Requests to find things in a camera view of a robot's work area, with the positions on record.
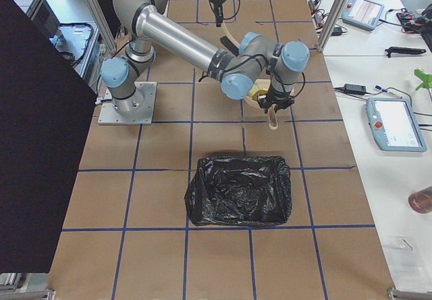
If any teach pendant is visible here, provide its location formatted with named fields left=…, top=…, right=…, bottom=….
left=365, top=97, right=427, bottom=153
left=342, top=0, right=384, bottom=31

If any aluminium frame post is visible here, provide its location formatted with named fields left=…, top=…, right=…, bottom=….
left=316, top=0, right=347, bottom=53

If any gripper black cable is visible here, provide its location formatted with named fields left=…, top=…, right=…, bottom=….
left=198, top=53, right=306, bottom=97

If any black handle tool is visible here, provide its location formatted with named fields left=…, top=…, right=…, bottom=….
left=384, top=46, right=427, bottom=58

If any cream hand brush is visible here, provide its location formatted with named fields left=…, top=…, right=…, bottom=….
left=219, top=23, right=240, bottom=56

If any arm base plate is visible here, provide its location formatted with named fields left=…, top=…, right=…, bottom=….
left=98, top=81, right=157, bottom=125

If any teach pendant far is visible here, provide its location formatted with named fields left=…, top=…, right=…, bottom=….
left=342, top=0, right=384, bottom=31

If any green clamp tool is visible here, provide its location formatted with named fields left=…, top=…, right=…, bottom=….
left=414, top=68, right=432, bottom=91

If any black power adapter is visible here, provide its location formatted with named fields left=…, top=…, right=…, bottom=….
left=343, top=84, right=367, bottom=95

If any yellow lemon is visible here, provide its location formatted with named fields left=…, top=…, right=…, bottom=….
left=256, top=90, right=268, bottom=99

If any black bag lined bin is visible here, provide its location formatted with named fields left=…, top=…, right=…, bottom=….
left=184, top=156, right=292, bottom=226

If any teach pendant near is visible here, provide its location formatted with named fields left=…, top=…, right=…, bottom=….
left=365, top=97, right=427, bottom=153

